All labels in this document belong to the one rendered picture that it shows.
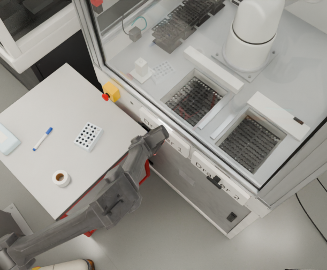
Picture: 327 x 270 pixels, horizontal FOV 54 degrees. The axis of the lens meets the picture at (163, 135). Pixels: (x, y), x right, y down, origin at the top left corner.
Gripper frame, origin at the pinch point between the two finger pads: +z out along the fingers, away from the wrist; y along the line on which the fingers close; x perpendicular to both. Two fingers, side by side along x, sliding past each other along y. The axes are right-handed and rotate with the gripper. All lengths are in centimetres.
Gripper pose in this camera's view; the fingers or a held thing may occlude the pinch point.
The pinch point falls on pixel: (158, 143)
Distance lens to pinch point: 142.2
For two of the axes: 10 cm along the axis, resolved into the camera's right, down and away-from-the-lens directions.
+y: 5.6, -8.1, -1.4
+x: -7.7, -5.8, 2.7
